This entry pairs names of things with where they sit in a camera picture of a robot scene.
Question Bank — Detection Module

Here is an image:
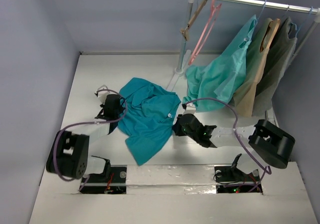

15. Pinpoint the mint green hanging shirt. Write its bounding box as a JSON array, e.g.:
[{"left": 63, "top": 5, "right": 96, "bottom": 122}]
[{"left": 183, "top": 15, "right": 257, "bottom": 112}]

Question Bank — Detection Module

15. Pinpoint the teal blue t-shirt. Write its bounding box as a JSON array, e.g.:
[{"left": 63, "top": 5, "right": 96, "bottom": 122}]
[{"left": 118, "top": 77, "right": 181, "bottom": 166}]

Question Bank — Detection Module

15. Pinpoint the grey hanging shirt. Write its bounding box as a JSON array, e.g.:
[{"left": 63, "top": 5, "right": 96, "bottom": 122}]
[{"left": 252, "top": 17, "right": 298, "bottom": 116}]

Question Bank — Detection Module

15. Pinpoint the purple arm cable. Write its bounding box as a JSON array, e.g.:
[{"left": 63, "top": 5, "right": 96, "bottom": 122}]
[
  {"left": 53, "top": 88, "right": 129, "bottom": 182},
  {"left": 184, "top": 98, "right": 272, "bottom": 192}
]

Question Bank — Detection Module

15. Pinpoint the olive tan hanging shirt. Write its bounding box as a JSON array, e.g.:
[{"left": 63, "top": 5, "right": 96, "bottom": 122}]
[{"left": 232, "top": 18, "right": 281, "bottom": 117}]

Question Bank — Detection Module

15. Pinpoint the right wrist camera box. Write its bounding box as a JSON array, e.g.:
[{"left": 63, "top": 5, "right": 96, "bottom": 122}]
[{"left": 182, "top": 103, "right": 196, "bottom": 115}]

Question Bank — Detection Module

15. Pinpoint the blue wire hanger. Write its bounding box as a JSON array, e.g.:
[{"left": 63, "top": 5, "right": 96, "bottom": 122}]
[
  {"left": 255, "top": 0, "right": 267, "bottom": 25},
  {"left": 288, "top": 6, "right": 313, "bottom": 38}
]

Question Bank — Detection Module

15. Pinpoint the pink plastic hanger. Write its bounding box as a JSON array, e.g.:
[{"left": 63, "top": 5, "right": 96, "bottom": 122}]
[{"left": 188, "top": 0, "right": 222, "bottom": 65}]

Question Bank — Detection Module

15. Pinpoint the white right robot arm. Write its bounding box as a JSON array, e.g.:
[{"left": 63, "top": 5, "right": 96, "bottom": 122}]
[{"left": 172, "top": 113, "right": 296, "bottom": 169}]

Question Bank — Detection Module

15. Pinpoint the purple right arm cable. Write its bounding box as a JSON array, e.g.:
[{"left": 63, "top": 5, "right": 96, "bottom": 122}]
[{"left": 184, "top": 98, "right": 272, "bottom": 192}]

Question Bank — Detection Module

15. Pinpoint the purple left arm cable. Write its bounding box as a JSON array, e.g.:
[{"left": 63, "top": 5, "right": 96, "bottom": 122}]
[{"left": 53, "top": 88, "right": 129, "bottom": 182}]

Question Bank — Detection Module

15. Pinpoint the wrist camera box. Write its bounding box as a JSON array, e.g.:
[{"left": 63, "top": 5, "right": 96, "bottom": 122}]
[
  {"left": 95, "top": 85, "right": 110, "bottom": 104},
  {"left": 182, "top": 103, "right": 196, "bottom": 115}
]

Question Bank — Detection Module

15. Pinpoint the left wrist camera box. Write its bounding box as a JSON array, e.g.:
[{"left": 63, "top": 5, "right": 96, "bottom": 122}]
[{"left": 95, "top": 85, "right": 110, "bottom": 104}]

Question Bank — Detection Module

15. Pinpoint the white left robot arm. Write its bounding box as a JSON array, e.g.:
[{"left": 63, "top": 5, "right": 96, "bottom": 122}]
[{"left": 45, "top": 93, "right": 127, "bottom": 182}]

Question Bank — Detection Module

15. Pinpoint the white metal clothes rack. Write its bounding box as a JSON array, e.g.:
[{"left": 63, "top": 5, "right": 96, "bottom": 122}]
[{"left": 166, "top": 0, "right": 320, "bottom": 145}]

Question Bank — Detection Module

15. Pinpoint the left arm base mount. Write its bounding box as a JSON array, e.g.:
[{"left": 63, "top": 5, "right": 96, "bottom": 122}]
[{"left": 78, "top": 156, "right": 127, "bottom": 195}]

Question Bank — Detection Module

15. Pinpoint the beige wooden clip hanger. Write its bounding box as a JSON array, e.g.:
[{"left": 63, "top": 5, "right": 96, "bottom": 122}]
[{"left": 180, "top": 0, "right": 208, "bottom": 41}]

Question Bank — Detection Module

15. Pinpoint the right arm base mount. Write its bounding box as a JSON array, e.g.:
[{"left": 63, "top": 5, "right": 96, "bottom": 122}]
[{"left": 213, "top": 154, "right": 263, "bottom": 194}]

